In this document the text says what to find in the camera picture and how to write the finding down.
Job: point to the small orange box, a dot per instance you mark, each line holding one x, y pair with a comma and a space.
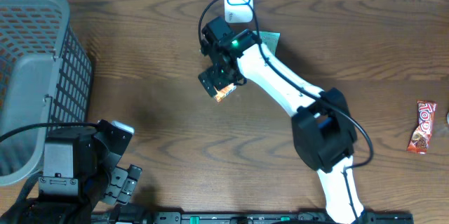
224, 92

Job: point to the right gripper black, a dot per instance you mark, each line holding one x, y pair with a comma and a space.
216, 80

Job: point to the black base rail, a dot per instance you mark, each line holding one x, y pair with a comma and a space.
133, 213

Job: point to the grey plastic mesh basket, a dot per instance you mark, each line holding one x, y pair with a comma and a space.
46, 75

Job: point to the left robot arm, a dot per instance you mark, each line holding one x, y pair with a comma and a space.
80, 169

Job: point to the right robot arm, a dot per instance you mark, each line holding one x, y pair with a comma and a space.
323, 132

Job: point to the green wet wipes packet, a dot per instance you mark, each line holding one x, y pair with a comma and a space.
269, 41

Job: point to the red chocolate bar wrapper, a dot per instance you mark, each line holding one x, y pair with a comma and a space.
420, 139

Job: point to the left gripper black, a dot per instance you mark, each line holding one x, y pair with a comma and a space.
121, 183

